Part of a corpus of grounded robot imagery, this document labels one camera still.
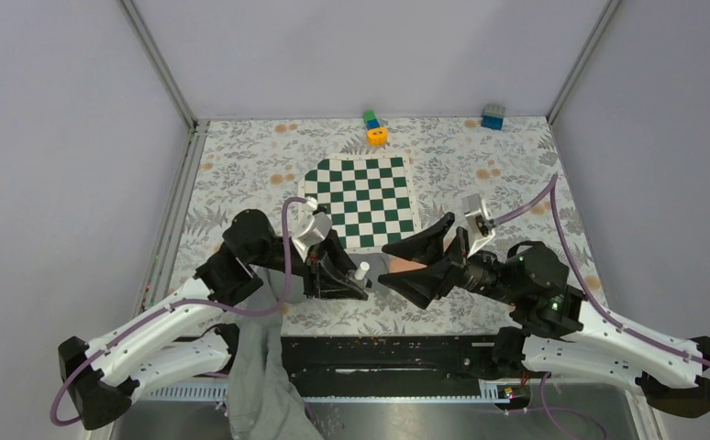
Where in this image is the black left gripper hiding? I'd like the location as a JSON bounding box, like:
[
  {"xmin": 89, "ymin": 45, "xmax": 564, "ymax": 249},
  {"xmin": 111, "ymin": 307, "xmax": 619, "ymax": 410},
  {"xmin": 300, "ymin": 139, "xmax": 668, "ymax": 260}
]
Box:
[{"xmin": 250, "ymin": 231, "xmax": 373, "ymax": 301}]

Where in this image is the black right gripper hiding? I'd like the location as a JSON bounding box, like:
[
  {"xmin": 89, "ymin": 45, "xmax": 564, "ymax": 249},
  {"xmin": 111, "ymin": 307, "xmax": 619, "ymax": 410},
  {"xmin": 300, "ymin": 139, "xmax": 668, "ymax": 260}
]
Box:
[{"xmin": 374, "ymin": 212, "xmax": 521, "ymax": 309}]

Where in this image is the clear nail polish bottle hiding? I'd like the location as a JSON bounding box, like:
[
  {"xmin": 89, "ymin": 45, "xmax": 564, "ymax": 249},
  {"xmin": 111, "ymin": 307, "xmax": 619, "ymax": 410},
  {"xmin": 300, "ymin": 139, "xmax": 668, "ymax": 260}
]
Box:
[{"xmin": 347, "ymin": 271, "xmax": 372, "ymax": 291}]

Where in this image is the grey sleeved forearm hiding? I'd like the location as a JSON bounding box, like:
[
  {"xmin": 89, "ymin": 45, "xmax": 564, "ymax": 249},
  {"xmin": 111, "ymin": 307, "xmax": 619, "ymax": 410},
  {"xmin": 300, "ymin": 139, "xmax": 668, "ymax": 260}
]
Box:
[{"xmin": 227, "ymin": 253, "xmax": 391, "ymax": 440}]

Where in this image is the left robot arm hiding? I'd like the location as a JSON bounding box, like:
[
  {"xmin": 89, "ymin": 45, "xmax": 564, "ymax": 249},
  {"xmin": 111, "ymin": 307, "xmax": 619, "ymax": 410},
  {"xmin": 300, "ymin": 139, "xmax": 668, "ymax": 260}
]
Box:
[{"xmin": 49, "ymin": 207, "xmax": 372, "ymax": 431}]

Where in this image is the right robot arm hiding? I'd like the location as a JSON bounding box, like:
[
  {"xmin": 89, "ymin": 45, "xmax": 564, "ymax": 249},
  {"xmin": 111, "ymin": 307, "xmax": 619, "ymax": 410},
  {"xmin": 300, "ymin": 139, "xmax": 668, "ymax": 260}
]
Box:
[{"xmin": 379, "ymin": 214, "xmax": 710, "ymax": 418}]

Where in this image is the person's hand with painted nails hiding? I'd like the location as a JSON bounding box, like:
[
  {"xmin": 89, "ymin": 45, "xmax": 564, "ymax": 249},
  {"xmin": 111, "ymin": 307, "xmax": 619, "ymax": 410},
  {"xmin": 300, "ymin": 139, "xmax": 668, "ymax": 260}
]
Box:
[{"xmin": 389, "ymin": 257, "xmax": 427, "ymax": 273}]

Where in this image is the green white chess mat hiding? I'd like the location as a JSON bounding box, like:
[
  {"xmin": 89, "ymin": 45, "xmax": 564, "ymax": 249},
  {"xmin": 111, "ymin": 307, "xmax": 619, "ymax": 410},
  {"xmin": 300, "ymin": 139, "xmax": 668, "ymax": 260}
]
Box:
[{"xmin": 298, "ymin": 154, "xmax": 422, "ymax": 253}]

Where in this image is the yellow toy block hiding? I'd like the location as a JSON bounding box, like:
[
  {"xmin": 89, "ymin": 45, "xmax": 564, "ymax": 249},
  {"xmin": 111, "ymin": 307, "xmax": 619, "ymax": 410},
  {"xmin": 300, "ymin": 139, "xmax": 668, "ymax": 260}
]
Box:
[{"xmin": 367, "ymin": 126, "xmax": 388, "ymax": 146}]

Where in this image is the green blue toy block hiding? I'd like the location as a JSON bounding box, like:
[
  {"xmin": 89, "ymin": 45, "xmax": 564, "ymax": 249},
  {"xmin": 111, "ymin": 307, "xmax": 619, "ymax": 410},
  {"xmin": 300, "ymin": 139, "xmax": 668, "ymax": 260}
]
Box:
[{"xmin": 362, "ymin": 110, "xmax": 381, "ymax": 131}]

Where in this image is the blue grey toy block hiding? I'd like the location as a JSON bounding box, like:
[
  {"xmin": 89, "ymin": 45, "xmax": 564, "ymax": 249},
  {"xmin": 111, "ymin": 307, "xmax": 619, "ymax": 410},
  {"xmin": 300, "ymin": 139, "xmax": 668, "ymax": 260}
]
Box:
[{"xmin": 481, "ymin": 104, "xmax": 505, "ymax": 131}]

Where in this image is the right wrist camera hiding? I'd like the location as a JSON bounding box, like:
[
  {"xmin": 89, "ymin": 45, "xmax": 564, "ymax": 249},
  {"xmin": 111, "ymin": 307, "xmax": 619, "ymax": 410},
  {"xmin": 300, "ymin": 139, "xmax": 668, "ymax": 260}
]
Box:
[{"xmin": 462, "ymin": 193, "xmax": 495, "ymax": 257}]

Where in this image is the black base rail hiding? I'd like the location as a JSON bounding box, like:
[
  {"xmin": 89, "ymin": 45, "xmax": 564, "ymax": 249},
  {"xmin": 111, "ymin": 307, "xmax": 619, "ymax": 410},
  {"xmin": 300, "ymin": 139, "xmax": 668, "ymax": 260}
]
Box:
[{"xmin": 208, "ymin": 332, "xmax": 575, "ymax": 402}]

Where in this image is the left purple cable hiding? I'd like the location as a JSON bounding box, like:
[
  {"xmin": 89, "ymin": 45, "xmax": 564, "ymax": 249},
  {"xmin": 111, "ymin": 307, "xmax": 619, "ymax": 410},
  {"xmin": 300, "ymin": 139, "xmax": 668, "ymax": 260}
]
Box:
[{"xmin": 49, "ymin": 196, "xmax": 316, "ymax": 427}]

